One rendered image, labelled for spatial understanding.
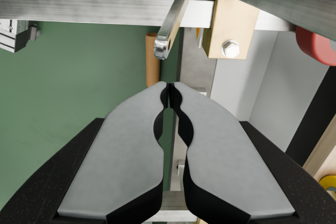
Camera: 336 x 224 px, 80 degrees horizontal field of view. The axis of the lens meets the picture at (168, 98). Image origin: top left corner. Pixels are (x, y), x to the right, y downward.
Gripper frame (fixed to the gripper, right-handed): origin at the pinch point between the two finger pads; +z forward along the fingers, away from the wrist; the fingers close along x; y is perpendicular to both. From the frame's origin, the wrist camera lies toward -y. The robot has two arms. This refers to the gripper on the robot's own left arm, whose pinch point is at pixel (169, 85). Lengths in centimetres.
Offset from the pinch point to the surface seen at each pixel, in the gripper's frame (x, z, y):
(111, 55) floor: -28, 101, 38
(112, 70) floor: -28, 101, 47
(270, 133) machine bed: 27.9, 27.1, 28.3
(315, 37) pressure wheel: 15.2, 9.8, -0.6
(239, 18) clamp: 8.2, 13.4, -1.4
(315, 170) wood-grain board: 25.9, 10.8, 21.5
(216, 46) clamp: 6.2, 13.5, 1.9
